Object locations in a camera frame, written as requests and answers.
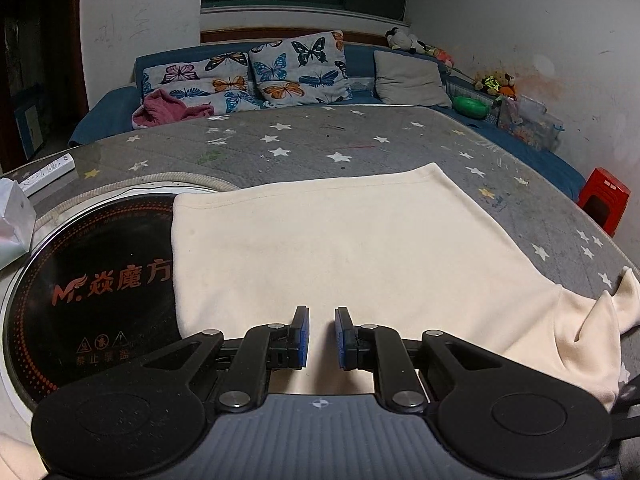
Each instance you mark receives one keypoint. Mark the pink cloth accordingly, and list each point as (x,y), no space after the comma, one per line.
(160,107)

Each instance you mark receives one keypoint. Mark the grey star-printed table cover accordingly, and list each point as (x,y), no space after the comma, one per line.
(350,130)

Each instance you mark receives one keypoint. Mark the white tissue pack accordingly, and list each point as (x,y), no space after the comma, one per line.
(15,225)

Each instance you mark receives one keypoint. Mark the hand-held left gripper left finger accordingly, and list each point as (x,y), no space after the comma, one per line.
(300,338)

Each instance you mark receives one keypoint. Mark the red plastic stool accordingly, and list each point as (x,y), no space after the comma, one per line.
(602,195)

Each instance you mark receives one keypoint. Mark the beige pillow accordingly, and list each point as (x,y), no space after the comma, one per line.
(410,77)

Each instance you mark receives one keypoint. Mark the clear printed storage bag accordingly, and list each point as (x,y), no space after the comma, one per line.
(530,122)

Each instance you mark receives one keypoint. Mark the brown wooden door frame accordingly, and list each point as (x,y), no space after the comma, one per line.
(75,60)

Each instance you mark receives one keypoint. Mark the small colourful plush toys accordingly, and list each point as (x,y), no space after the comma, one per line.
(439,55)

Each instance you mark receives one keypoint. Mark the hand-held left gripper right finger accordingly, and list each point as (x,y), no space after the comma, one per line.
(344,340)

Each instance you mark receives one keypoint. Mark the round black induction cooktop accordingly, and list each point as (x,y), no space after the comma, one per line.
(100,260)

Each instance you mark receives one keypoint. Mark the green ball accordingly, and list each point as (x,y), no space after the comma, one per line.
(470,106)

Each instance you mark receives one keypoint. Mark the butterfly print pillow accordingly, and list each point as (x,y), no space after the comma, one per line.
(200,77)
(300,67)

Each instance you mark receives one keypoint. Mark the blue sofa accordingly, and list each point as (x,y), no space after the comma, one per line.
(360,60)

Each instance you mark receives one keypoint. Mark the cream cloth garment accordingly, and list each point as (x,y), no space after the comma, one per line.
(350,235)

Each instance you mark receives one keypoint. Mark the black and white plush toy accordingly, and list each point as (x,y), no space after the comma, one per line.
(402,40)

